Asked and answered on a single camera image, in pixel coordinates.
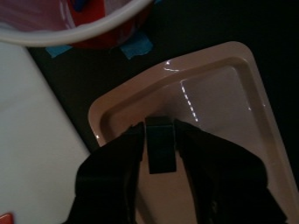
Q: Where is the red plastic cup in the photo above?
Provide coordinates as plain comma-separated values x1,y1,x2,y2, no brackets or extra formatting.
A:
0,0,156,50

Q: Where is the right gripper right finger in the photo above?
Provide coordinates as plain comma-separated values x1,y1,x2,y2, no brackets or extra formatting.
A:
172,118,290,224

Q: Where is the pink rectangular plate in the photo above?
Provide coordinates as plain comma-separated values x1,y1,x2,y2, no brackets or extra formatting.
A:
87,40,299,224

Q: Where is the blue tape piece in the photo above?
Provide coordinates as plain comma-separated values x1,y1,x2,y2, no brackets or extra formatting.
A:
118,30,155,60
44,43,74,59

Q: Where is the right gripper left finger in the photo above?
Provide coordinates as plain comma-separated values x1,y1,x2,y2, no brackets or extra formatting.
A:
63,122,147,224

